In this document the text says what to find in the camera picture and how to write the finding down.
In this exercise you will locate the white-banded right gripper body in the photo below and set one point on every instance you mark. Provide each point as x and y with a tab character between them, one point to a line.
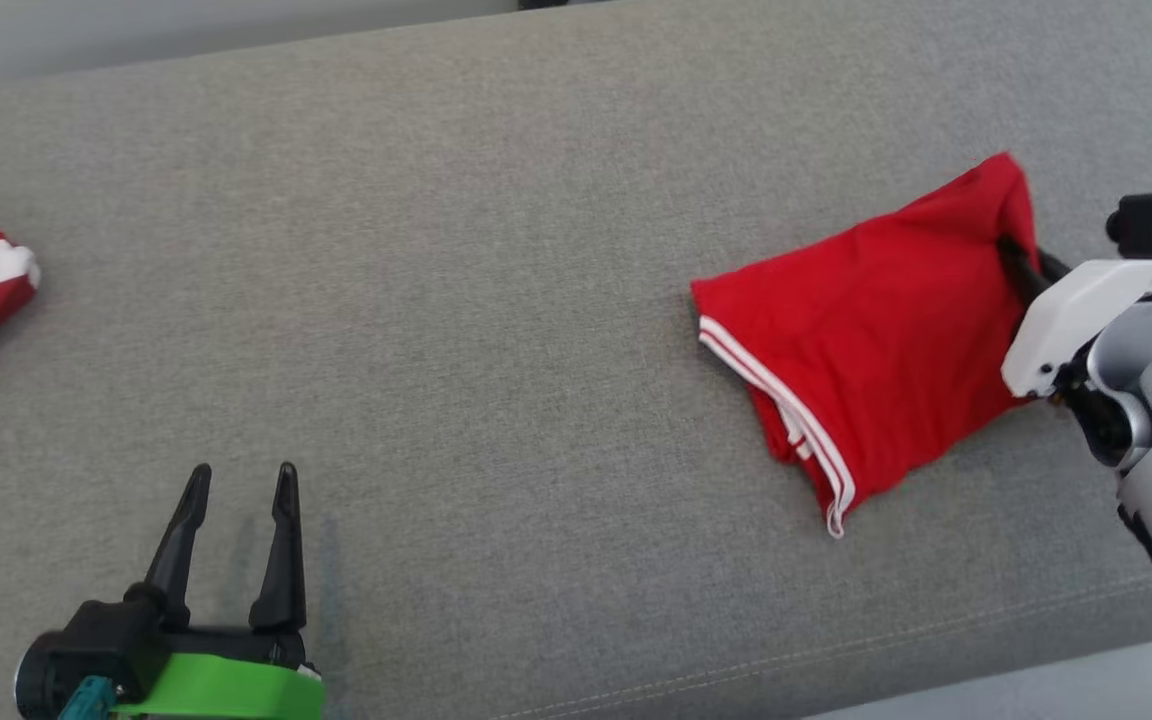
1086	310

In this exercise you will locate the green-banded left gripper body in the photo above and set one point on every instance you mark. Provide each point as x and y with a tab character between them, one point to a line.
236	680

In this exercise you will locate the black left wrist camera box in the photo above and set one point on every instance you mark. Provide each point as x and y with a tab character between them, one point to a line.
116	635

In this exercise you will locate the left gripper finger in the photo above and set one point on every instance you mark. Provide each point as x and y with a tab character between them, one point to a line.
179	550
281	560

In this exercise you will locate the red white-trimmed basketball jersey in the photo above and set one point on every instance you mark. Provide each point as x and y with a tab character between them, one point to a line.
876	340

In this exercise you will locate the grey fabric sofa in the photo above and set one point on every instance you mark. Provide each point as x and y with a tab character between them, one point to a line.
496	300

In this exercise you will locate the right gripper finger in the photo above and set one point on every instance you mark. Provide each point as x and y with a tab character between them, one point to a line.
1024	272
1053	270

